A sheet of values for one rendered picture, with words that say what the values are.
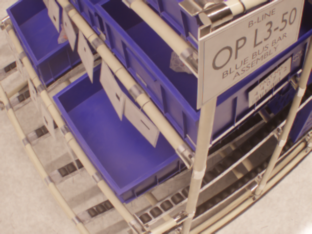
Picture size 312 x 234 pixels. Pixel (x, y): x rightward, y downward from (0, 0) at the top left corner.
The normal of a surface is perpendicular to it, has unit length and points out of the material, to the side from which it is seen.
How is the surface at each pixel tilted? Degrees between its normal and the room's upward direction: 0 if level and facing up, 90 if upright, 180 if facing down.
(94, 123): 3
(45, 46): 3
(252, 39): 90
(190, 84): 4
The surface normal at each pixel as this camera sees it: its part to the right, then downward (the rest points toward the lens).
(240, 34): 0.57, 0.72
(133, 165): -0.05, -0.44
